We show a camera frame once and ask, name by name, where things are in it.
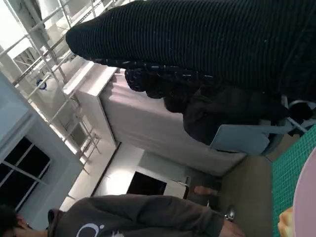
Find pink bowl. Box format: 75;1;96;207
293;147;316;237

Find dark window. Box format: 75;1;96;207
0;137;51;210

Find round toy bread bun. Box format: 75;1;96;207
277;207;297;237

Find grey-blue office chair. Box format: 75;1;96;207
211;95;316;156

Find black garment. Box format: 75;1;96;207
288;102;314;136

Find green cutting mat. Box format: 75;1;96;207
271;123;316;237

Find black screen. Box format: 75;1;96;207
126;172;167;196

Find person in dark jacket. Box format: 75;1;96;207
164;87;289;146

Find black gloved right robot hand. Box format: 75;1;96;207
66;0;316;102

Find white metal scaffold frame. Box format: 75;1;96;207
0;0;117;173

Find pale pleated curtain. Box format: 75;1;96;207
100;70;247;177

